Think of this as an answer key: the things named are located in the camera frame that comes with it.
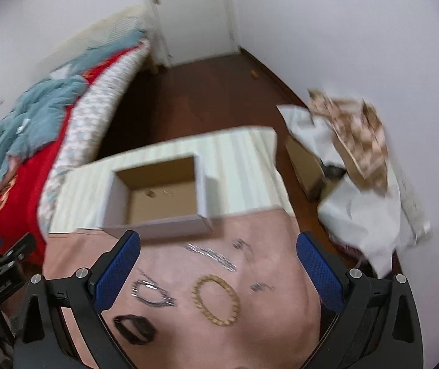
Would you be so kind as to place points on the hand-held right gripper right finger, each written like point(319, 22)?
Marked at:
point(319, 273)

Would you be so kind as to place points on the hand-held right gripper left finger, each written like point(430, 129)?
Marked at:
point(117, 273)

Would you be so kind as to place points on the white cardboard box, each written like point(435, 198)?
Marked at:
point(158, 200)

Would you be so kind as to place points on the bed with red blanket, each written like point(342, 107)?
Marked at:
point(31, 184)

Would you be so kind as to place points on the pink table cloth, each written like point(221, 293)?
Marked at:
point(273, 315)

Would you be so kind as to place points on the large white plastic bag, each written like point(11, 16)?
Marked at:
point(369, 223)

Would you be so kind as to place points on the blue blanket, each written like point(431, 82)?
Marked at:
point(39, 111)

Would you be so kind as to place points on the brown cardboard box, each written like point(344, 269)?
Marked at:
point(304, 161)

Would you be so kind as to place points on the striped table cloth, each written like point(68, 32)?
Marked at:
point(238, 169)

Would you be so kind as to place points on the brown patterned paper bag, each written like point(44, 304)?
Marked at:
point(357, 138)

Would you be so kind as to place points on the patterned mattress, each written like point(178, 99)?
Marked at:
point(96, 115)

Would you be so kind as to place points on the small white plastic bag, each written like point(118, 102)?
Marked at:
point(304, 123)

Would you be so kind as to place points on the white headboard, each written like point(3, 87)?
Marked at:
point(100, 30)

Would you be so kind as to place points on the white door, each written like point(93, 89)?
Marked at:
point(192, 15)

